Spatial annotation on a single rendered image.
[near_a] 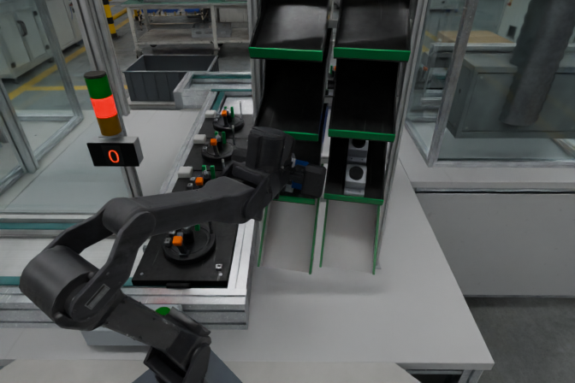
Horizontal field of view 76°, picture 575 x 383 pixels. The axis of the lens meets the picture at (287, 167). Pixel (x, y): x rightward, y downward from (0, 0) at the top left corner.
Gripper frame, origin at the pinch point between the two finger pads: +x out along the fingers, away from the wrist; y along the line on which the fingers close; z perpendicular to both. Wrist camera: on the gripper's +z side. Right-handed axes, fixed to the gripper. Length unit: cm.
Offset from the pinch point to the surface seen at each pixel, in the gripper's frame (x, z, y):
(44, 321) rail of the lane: -13, -49, 51
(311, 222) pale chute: 14.0, -18.0, -5.7
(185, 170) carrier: 39, -23, 45
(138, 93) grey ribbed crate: 167, -26, 159
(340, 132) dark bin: 1.8, 8.8, -9.8
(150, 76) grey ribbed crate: 166, -12, 148
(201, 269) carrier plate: 4.0, -33.7, 18.5
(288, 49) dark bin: -6.1, 22.9, 0.8
